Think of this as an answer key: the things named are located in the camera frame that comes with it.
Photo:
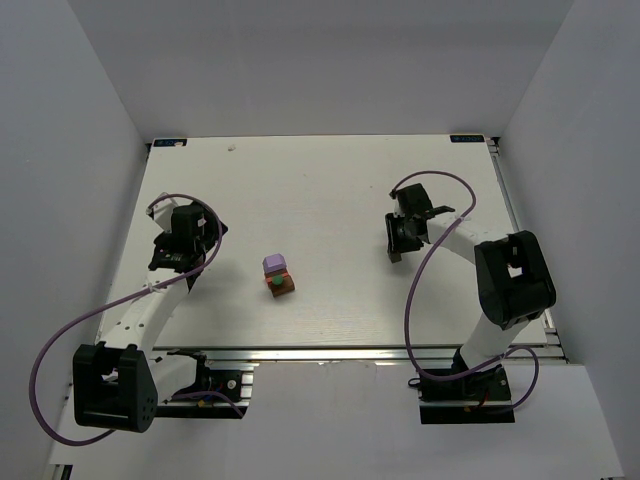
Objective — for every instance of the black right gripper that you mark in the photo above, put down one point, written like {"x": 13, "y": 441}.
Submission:
{"x": 393, "y": 237}

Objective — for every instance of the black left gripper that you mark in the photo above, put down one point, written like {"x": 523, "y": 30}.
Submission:
{"x": 167, "y": 259}

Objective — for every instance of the purple wood cube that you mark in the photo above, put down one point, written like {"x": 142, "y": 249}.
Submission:
{"x": 274, "y": 262}

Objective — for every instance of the red wood block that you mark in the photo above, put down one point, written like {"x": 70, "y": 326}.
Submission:
{"x": 268, "y": 280}

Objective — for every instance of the brown rectangular wood block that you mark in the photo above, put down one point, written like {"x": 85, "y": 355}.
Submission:
{"x": 286, "y": 286}

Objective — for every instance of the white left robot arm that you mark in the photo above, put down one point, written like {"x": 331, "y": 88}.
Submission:
{"x": 118, "y": 383}

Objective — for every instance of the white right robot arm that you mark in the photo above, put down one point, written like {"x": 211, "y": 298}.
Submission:
{"x": 513, "y": 281}

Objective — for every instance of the blue label sticker left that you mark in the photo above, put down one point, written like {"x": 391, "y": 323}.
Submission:
{"x": 170, "y": 142}

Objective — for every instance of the blue label sticker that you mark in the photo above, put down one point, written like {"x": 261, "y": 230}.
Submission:
{"x": 466, "y": 138}
{"x": 170, "y": 142}

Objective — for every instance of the blue label sticker right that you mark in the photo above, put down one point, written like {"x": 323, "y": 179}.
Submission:
{"x": 466, "y": 138}

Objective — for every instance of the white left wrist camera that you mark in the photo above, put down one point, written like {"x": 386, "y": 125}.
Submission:
{"x": 161, "y": 210}

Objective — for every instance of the aluminium table frame rail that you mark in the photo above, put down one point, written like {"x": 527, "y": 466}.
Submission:
{"x": 326, "y": 242}

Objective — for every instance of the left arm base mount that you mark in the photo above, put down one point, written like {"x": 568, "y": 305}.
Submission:
{"x": 200, "y": 392}

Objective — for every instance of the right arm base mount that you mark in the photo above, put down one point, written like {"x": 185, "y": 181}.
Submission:
{"x": 481, "y": 398}

